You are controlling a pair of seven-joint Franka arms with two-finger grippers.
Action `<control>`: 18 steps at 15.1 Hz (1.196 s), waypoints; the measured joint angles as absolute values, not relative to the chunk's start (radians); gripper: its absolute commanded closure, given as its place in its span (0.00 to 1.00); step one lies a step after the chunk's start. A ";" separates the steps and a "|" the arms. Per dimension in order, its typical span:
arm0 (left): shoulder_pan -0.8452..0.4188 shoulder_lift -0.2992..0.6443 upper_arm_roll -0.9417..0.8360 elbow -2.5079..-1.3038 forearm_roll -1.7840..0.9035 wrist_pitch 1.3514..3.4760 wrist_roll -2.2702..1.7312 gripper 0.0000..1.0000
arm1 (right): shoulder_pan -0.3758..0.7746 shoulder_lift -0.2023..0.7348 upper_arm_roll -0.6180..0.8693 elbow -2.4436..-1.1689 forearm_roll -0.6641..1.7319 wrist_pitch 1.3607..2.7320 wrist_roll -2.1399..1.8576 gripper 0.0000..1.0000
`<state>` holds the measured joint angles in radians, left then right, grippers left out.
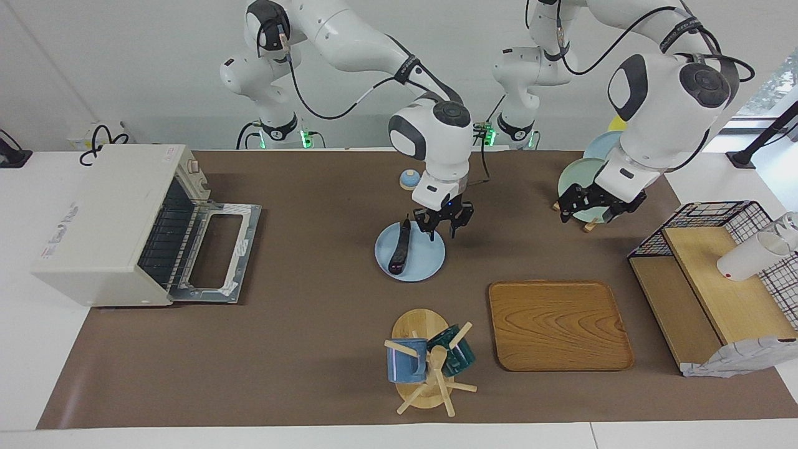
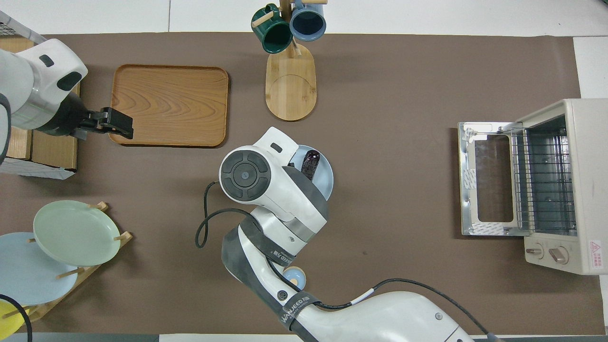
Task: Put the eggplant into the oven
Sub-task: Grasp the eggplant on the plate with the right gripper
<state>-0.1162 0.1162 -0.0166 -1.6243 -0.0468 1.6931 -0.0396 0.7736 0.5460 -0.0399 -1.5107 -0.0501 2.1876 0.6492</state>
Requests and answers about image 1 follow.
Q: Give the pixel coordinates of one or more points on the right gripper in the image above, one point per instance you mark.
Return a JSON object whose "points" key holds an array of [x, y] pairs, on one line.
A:
{"points": [[439, 196]]}

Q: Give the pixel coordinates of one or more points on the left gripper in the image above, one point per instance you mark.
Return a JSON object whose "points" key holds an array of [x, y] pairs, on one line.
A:
{"points": [[623, 184]]}

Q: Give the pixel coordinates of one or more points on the dark purple eggplant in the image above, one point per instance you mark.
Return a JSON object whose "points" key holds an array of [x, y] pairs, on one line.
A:
{"points": [[399, 255]]}

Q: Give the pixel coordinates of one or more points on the glass oven door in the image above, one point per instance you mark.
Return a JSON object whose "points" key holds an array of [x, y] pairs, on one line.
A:
{"points": [[246, 249]]}

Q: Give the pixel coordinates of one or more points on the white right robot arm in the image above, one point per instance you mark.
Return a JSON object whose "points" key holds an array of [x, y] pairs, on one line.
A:
{"points": [[436, 143]]}

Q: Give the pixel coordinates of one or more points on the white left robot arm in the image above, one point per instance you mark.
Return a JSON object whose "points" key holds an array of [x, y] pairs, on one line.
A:
{"points": [[661, 106]]}

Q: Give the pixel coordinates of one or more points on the beige toaster oven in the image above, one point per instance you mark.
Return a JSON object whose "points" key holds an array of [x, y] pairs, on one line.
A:
{"points": [[100, 231]]}

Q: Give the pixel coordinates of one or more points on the wooden plate rack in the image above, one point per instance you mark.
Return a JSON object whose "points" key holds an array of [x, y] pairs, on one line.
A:
{"points": [[590, 226]]}

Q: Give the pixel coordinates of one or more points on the pale green plate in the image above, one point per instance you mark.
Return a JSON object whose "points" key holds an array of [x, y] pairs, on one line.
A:
{"points": [[580, 174]]}

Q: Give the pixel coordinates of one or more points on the small blue lid wooden knob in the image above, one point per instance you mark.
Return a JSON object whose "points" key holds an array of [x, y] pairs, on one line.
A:
{"points": [[408, 181]]}

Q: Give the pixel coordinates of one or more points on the light blue racked plate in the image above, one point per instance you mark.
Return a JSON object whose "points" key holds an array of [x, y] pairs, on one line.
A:
{"points": [[601, 146]]}

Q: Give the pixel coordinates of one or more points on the yellow plate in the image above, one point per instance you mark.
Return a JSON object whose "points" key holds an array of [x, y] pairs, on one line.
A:
{"points": [[617, 125]]}

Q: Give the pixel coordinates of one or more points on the wooden mug tree stand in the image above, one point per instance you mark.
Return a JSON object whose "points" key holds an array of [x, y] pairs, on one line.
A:
{"points": [[419, 324]]}

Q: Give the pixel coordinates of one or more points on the rectangular wooden tray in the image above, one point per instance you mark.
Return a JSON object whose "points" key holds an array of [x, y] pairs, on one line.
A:
{"points": [[561, 324]]}

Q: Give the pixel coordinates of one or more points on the dark green mug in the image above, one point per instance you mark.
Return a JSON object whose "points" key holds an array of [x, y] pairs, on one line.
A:
{"points": [[461, 358]]}

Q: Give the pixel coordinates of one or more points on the blue mug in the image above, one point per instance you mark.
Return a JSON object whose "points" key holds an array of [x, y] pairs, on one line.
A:
{"points": [[405, 365]]}

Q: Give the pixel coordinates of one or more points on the wooden shelf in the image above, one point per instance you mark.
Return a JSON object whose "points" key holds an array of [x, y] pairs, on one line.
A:
{"points": [[729, 293]]}

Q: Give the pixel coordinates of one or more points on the brown table mat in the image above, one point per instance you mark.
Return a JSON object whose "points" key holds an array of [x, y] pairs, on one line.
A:
{"points": [[312, 324]]}

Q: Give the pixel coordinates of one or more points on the white cup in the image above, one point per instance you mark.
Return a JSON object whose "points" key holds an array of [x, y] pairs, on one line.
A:
{"points": [[748, 259]]}

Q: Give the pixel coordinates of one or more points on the black angled stand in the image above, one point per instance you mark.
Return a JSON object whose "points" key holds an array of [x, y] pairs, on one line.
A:
{"points": [[764, 138]]}

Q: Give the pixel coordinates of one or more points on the grey checked cloth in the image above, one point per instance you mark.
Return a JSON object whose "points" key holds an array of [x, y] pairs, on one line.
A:
{"points": [[735, 358]]}

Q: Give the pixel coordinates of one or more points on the white power strip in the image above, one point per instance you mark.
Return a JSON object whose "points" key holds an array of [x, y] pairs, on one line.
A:
{"points": [[78, 134]]}

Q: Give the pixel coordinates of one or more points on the black table clamp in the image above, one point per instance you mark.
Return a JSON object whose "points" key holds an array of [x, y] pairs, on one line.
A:
{"points": [[12, 156]]}

